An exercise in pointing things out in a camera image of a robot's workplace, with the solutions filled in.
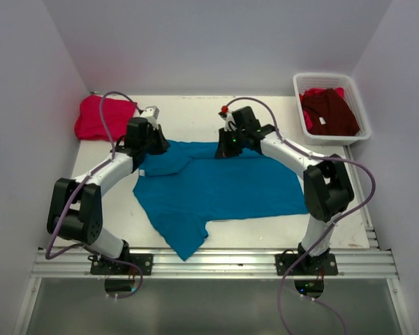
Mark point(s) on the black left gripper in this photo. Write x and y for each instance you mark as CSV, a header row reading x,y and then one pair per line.
x,y
161,140

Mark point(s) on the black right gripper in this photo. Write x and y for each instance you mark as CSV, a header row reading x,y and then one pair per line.
x,y
225,146

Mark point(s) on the blue t shirt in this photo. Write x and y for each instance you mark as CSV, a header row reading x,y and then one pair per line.
x,y
186,187

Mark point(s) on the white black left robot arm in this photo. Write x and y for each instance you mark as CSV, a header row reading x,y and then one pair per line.
x,y
75,216

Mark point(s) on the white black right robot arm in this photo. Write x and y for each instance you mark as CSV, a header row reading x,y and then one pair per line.
x,y
327,189

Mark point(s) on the folded pink t shirt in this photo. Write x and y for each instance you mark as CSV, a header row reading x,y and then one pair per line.
x,y
117,113

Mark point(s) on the white plastic laundry basket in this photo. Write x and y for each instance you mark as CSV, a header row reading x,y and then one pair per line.
x,y
305,81

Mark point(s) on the dark red t shirt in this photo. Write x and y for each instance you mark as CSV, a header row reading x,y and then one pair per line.
x,y
330,114

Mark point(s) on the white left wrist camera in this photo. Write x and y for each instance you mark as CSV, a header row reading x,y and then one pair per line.
x,y
151,113

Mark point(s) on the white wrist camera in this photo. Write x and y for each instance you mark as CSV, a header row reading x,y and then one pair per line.
x,y
151,113
227,115

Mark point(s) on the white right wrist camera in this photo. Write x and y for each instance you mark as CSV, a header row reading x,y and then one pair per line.
x,y
227,115

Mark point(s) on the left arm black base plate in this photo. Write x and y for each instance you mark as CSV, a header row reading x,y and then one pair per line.
x,y
136,263

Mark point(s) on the aluminium front rail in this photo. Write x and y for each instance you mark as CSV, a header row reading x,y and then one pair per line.
x,y
226,264

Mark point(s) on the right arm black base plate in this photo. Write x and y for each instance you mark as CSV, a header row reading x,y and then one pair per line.
x,y
324,264

